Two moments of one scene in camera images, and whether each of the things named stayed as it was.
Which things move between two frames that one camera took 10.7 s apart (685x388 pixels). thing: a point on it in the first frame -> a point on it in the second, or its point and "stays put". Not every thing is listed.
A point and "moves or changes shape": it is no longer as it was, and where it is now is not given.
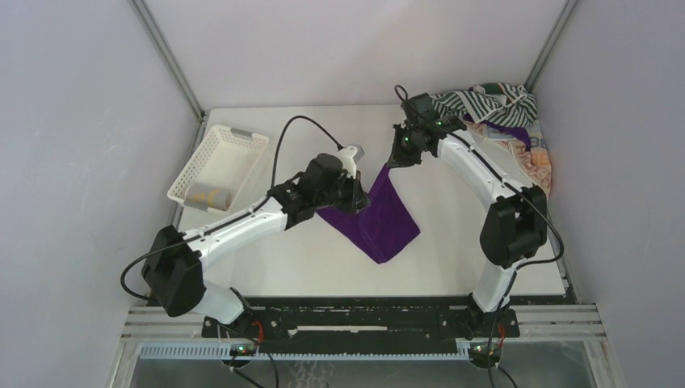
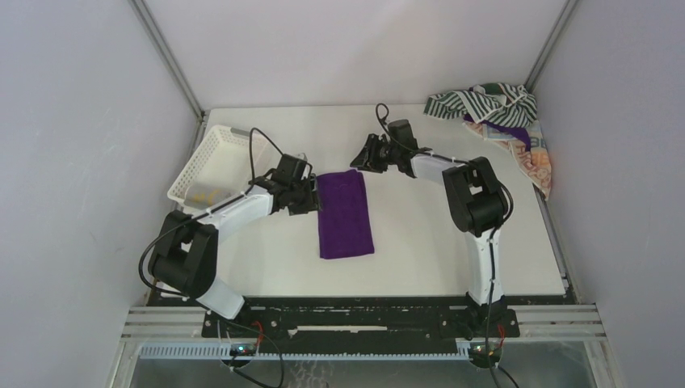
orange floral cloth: x=535 y=163 stays put
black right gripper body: x=401 y=152 -> x=369 y=153
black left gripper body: x=344 y=195 -> x=304 y=198
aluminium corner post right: x=551 y=46 stays put
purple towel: x=381 y=229 moves or changes shape
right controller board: x=479 y=354 stays put
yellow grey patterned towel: x=208 y=196 stays put
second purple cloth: x=515 y=130 stays put
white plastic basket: x=221 y=170 stays put
